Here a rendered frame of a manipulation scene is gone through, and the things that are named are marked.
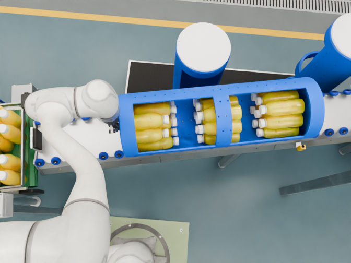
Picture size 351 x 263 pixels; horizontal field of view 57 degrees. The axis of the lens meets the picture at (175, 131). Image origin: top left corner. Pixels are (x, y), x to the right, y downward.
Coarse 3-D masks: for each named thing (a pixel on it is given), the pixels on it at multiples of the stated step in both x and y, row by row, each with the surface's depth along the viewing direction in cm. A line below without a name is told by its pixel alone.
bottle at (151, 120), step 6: (138, 114) 140; (144, 114) 139; (150, 114) 139; (156, 114) 139; (138, 120) 138; (144, 120) 138; (150, 120) 138; (156, 120) 138; (162, 120) 140; (138, 126) 138; (144, 126) 138; (150, 126) 139; (156, 126) 140
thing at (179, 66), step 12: (180, 60) 163; (228, 60) 165; (180, 72) 173; (192, 72) 163; (204, 72) 161; (216, 72) 164; (180, 84) 188; (192, 84) 244; (204, 84) 235; (216, 84) 206
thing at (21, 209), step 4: (16, 208) 164; (20, 208) 169; (24, 208) 174; (28, 208) 179; (32, 208) 185; (36, 208) 190; (40, 208) 197; (44, 208) 204; (48, 208) 210; (52, 208) 218; (56, 208) 227; (60, 208) 235; (16, 212) 165; (20, 212) 169; (24, 212) 173; (28, 212) 179; (32, 212) 184; (36, 212) 190; (40, 212) 196; (44, 212) 203; (48, 212) 209; (52, 212) 217; (56, 212) 226; (60, 212) 234
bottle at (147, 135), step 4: (152, 128) 142; (156, 128) 142; (160, 128) 144; (136, 132) 141; (140, 132) 141; (144, 132) 141; (148, 132) 141; (152, 132) 141; (156, 132) 141; (160, 132) 142; (164, 132) 143; (136, 136) 141; (140, 136) 141; (144, 136) 141; (148, 136) 141; (152, 136) 141; (156, 136) 142; (160, 136) 142; (164, 136) 143; (136, 140) 141; (140, 140) 142; (144, 140) 142; (148, 140) 142; (152, 140) 142; (156, 140) 143
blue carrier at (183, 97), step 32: (128, 96) 139; (160, 96) 137; (192, 96) 137; (224, 96) 137; (320, 96) 137; (128, 128) 132; (192, 128) 160; (224, 128) 135; (256, 128) 161; (320, 128) 141
